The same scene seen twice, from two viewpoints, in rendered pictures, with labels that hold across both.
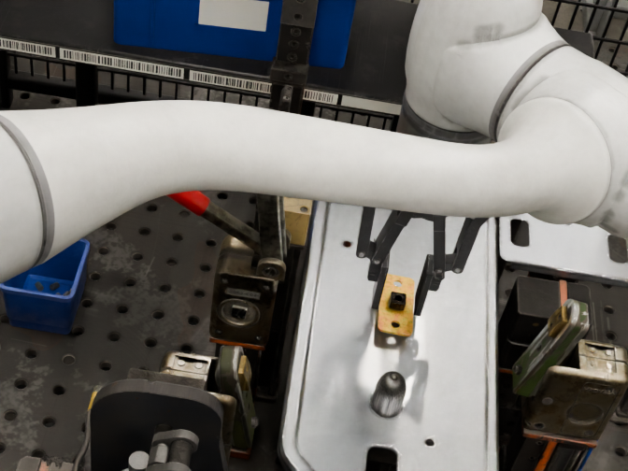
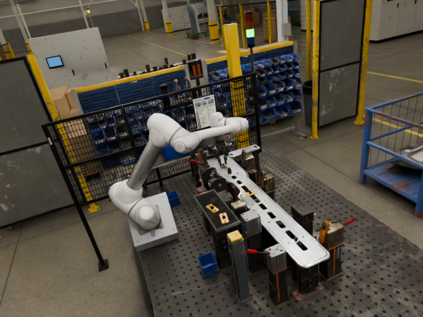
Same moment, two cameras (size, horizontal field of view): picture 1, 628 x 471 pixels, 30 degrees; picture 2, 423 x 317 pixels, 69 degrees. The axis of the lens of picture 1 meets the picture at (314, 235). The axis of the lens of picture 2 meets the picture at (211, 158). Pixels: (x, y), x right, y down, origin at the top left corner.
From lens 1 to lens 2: 1.40 m
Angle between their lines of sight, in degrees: 23
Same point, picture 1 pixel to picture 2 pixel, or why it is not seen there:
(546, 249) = (235, 154)
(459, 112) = not seen: hidden behind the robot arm
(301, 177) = (213, 132)
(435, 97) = not seen: hidden behind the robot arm
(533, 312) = (238, 160)
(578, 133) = (234, 121)
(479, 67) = (220, 123)
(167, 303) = (190, 195)
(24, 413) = (182, 213)
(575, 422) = (251, 166)
